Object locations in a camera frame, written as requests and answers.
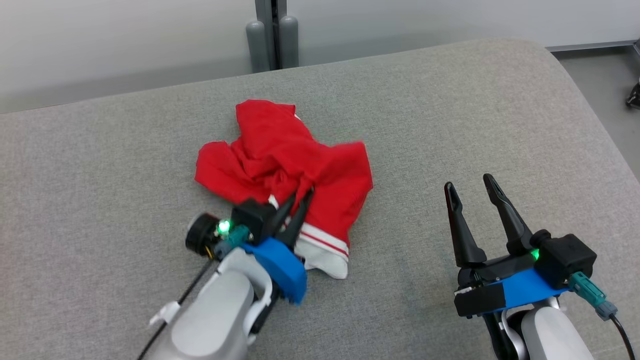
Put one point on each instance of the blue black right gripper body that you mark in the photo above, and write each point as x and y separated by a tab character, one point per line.
520	292

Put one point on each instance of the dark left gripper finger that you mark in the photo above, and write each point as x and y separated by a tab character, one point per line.
299	222
282	217

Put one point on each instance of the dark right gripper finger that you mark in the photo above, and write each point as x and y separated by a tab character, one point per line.
512	225
465	240

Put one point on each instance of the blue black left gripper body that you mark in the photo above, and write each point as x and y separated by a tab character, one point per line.
280	270

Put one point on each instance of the red white basketball jersey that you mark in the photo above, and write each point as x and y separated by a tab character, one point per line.
280	150

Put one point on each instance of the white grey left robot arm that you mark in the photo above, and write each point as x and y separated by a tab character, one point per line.
220	320

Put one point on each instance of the grey rounded cylinder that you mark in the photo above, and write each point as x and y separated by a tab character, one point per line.
290	42
256	47

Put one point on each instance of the small black floor object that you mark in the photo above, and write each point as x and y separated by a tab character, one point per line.
635	95

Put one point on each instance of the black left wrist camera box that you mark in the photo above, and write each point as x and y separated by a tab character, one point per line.
252	217

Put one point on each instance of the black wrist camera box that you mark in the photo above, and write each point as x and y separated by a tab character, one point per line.
567	260
252	217

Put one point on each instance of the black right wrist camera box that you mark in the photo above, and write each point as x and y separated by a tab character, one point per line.
567	260

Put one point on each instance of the grey vertical partition post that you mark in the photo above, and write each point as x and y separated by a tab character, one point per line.
274	30

